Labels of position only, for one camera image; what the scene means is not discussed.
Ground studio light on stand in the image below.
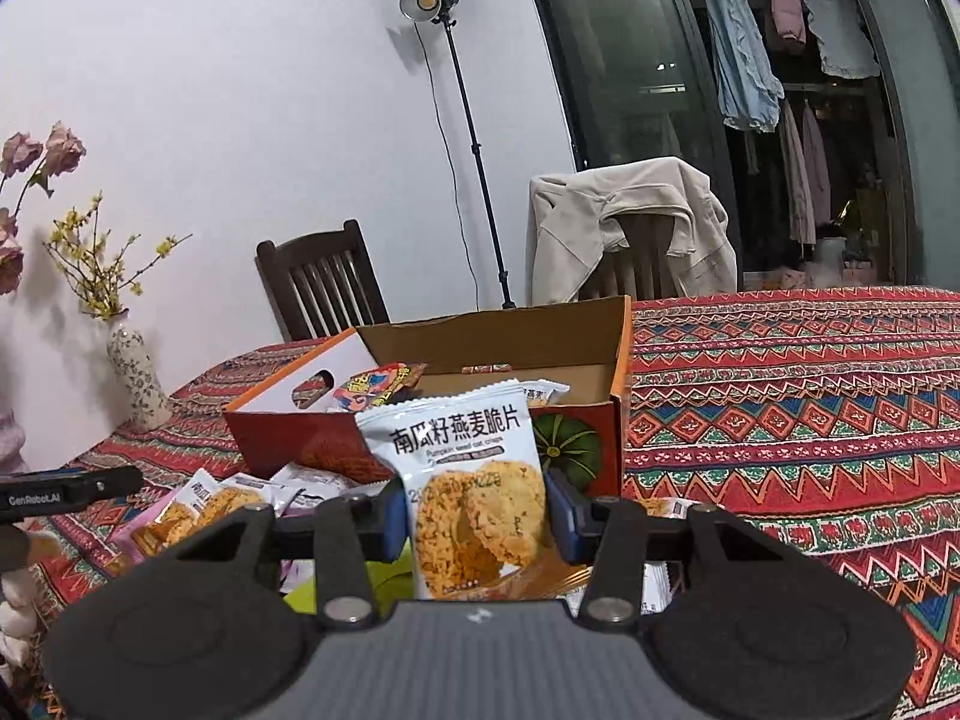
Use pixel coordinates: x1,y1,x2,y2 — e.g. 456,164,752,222
397,0,518,310

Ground hanging white blouse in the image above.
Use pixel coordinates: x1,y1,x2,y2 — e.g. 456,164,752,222
799,0,880,80

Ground wooden chair under jacket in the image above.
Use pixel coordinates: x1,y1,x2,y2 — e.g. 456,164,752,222
577,212,676,301

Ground plain white snack packet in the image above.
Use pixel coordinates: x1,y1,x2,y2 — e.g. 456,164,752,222
566,562,676,616

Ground purple and white snack packet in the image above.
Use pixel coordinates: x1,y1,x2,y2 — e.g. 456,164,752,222
270,463,376,515

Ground hanging pale long garments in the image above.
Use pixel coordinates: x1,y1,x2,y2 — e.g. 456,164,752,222
776,97,833,245

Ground floral ceramic vase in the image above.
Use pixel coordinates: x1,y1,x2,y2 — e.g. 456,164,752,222
106,309,173,432

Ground dark wooden chair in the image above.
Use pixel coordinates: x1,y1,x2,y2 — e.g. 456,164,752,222
255,220,391,342

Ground pink artificial flowers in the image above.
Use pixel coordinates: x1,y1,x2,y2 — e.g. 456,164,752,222
0,120,87,297

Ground red patterned tablecloth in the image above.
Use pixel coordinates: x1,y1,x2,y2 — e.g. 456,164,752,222
0,286,960,720

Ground sliding glass door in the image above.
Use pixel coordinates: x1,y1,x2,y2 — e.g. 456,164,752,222
517,0,960,293

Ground white oat crisp packet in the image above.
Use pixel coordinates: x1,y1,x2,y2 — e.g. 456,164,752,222
131,469,267,563
354,382,547,601

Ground hanging light blue shirt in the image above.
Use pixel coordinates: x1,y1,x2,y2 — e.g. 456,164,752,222
703,0,785,132

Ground hanging pink garment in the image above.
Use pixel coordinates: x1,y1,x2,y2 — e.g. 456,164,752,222
765,0,807,53

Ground green snack packet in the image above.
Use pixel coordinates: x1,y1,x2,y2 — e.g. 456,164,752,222
283,540,415,612

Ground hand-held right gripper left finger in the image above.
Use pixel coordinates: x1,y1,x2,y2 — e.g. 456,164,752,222
146,476,412,627

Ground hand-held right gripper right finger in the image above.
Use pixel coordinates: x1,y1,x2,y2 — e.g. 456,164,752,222
544,469,807,631

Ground red and blue snack packet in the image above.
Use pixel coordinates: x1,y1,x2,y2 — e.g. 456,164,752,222
330,362,428,415

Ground orange cardboard box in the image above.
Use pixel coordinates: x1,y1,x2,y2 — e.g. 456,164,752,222
221,295,633,500

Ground beige jacket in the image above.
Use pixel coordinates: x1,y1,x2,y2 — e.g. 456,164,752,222
529,156,740,306

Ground yellow flower branches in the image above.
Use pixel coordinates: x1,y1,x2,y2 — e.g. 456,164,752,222
43,191,192,320

